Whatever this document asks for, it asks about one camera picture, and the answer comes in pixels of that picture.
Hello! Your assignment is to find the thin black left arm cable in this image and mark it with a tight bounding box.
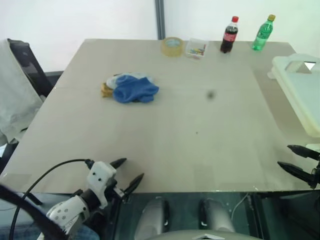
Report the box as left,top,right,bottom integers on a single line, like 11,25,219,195
9,158,94,240

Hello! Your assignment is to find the white cable under table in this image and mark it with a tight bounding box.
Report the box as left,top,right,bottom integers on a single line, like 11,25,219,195
230,191,252,227

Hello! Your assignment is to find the cola bottle with red cap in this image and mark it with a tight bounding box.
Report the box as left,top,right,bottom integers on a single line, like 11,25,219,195
219,15,240,54

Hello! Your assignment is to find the grey vertical post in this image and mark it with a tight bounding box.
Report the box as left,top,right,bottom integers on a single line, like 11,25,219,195
154,0,167,41

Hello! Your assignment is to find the clear packing tape roll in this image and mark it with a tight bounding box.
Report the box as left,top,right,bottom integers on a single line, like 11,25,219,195
161,36,186,58

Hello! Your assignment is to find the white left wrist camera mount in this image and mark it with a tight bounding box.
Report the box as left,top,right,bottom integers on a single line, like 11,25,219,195
86,161,117,209

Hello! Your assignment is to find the green bottle with yellow cap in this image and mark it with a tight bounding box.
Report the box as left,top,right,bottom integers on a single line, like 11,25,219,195
251,14,277,52

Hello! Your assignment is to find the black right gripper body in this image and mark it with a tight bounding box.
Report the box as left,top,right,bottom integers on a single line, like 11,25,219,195
309,159,320,190

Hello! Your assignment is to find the clear box of coloured pins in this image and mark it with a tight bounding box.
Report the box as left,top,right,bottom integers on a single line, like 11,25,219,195
184,37,210,60

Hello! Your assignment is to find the white plastic tray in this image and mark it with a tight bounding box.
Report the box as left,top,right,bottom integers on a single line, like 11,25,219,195
266,53,320,139

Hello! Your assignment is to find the grey cloth over chair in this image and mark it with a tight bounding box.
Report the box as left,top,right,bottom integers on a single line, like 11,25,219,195
0,38,44,142

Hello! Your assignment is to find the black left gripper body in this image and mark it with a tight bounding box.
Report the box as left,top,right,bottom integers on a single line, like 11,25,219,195
105,175,126,201

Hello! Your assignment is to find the thick black cable sleeve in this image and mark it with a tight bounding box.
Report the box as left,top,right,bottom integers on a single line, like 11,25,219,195
0,184,67,240

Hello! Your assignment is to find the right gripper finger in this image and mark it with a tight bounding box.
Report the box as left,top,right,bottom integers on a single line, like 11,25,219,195
287,144,320,161
277,161,316,189

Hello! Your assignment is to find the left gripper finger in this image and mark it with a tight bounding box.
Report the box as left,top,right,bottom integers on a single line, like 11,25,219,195
123,172,145,198
109,157,128,171

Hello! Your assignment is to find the black chair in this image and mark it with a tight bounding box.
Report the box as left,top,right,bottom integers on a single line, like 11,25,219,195
6,38,65,101

